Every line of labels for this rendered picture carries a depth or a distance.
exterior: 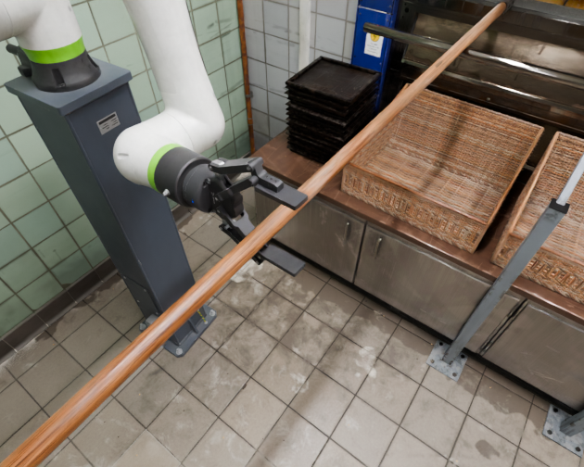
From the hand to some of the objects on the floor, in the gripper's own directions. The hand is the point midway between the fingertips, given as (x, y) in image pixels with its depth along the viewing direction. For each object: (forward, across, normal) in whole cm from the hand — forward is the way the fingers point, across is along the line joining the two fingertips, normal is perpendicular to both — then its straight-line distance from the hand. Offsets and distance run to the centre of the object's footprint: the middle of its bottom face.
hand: (295, 235), depth 56 cm
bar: (+20, +118, -84) cm, 146 cm away
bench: (+36, +118, -105) cm, 162 cm away
